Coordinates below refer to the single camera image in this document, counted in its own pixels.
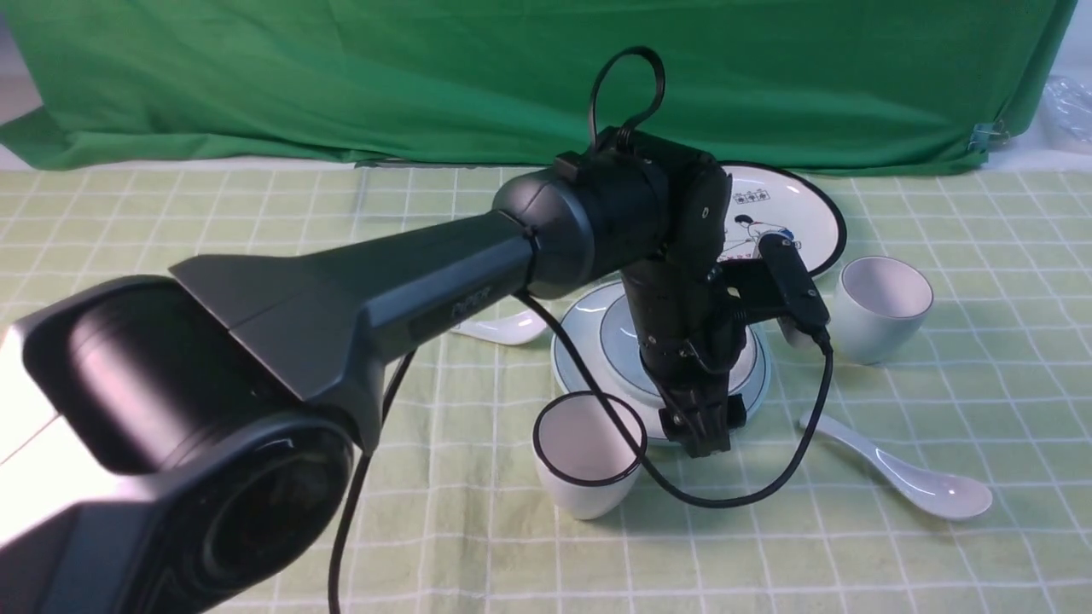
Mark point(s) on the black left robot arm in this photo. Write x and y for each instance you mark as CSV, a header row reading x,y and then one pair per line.
x,y
172,440

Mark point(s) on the metal clip on backdrop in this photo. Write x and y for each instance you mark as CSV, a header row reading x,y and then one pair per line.
x,y
988,135

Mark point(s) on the illustrated black-rimmed plate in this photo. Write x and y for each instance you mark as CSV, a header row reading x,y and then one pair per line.
x,y
765,199

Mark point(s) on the clear plastic wrap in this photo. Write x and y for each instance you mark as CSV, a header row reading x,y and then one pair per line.
x,y
1066,114

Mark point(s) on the plain white ceramic spoon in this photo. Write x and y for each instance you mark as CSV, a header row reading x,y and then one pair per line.
x,y
945,496

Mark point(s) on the black-rimmed white cup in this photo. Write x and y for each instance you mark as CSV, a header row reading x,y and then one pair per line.
x,y
583,460

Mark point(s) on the patterned-handle white spoon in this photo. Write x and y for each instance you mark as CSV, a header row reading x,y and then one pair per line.
x,y
518,329

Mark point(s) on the green-rimmed white cup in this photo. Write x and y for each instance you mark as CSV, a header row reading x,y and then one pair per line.
x,y
879,303

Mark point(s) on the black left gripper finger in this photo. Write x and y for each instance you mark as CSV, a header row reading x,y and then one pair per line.
x,y
701,420

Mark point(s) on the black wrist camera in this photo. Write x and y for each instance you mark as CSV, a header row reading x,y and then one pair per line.
x,y
775,285

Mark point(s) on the wide green-rimmed bowl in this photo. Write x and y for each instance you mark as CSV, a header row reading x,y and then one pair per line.
x,y
749,376

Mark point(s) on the green backdrop cloth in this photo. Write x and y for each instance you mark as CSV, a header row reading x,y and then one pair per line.
x,y
847,87

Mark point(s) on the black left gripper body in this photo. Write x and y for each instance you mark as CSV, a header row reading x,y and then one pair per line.
x,y
686,335

